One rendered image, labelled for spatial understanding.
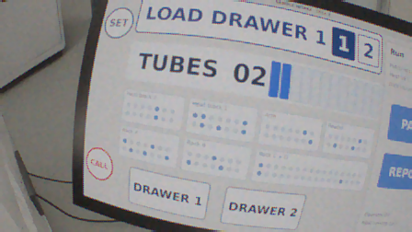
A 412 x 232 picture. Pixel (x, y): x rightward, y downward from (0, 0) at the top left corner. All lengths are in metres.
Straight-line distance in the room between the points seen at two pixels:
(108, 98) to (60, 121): 1.64
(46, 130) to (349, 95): 1.82
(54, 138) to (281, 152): 1.69
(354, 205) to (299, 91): 0.16
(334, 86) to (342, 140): 0.06
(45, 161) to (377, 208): 1.70
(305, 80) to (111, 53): 0.22
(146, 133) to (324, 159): 0.20
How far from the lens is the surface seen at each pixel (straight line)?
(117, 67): 0.52
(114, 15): 0.53
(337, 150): 0.48
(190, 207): 0.50
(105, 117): 0.52
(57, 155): 2.00
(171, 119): 0.49
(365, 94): 0.48
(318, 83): 0.48
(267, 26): 0.48
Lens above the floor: 1.41
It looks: 44 degrees down
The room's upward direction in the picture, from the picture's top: 2 degrees counter-clockwise
